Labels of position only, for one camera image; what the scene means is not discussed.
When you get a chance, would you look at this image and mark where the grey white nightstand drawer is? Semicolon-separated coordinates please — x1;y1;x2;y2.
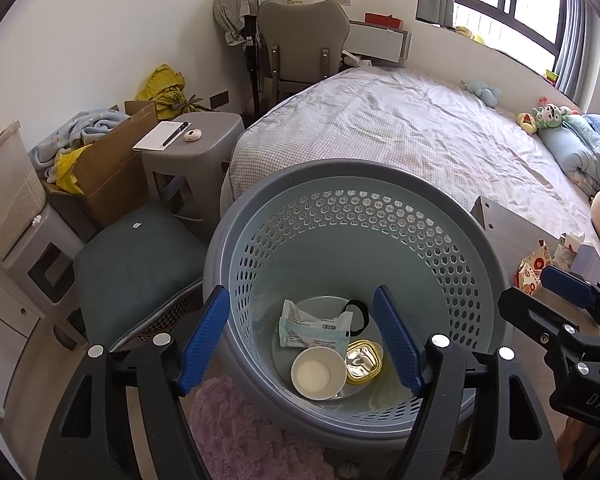
343;21;412;65

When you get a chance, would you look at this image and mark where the yellow red plush toy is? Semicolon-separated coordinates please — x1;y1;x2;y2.
516;113;538;136

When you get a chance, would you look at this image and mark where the red box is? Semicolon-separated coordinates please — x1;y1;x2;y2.
364;12;403;29

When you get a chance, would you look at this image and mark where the light blue blanket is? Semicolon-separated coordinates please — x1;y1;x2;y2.
29;108;130;184

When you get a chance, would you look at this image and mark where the yellow cloth bag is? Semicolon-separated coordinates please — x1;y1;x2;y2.
135;64;202;120

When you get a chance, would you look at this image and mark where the green plush toy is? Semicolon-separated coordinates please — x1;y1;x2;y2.
532;103;579;131

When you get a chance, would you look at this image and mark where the grey chair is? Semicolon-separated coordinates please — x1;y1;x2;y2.
244;0;350;116

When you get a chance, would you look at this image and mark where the dark green seat cushion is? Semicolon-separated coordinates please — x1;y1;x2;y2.
73;203;207;351

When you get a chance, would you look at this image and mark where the black round band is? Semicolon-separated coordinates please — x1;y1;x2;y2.
343;299;370;337

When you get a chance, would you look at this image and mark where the blue grey trash basket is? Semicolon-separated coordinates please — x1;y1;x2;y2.
204;159;509;452

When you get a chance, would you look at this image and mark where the paper cup red pattern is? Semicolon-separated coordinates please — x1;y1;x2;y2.
290;347;347;402

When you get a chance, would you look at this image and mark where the grey garment on chair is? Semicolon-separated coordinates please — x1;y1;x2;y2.
212;0;288;47

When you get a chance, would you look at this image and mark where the purple fluffy rug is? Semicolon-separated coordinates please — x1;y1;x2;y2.
189;376;335;479

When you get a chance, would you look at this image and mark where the window with dark frame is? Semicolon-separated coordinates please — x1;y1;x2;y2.
453;0;567;75

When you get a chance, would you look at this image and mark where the cardboard box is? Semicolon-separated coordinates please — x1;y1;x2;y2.
41;101;158;242

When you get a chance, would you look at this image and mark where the white notepad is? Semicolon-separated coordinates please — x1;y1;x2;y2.
133;122;182;152

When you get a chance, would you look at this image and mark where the right grey curtain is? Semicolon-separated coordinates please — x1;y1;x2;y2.
556;0;600;112

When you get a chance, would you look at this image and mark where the light blue wipes packet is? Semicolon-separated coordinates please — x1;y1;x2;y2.
278;300;353;356

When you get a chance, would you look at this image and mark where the small pink round object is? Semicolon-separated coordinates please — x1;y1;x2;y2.
183;129;202;142

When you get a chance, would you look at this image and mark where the small blue plush toy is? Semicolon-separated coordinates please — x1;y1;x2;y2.
460;80;501;108

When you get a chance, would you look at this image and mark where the rolled blue quilt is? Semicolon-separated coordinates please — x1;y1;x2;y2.
539;114;600;197

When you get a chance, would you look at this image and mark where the red white snack wrapper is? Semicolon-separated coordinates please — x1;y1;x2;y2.
514;240;553;296

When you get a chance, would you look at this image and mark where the purple toothpaste box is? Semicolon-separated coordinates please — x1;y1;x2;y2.
570;244;600;284

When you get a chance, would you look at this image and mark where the yellow plastic lid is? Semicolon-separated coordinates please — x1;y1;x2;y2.
344;339;384;385

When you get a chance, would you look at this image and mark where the black pen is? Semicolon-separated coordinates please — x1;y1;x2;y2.
162;122;189;148

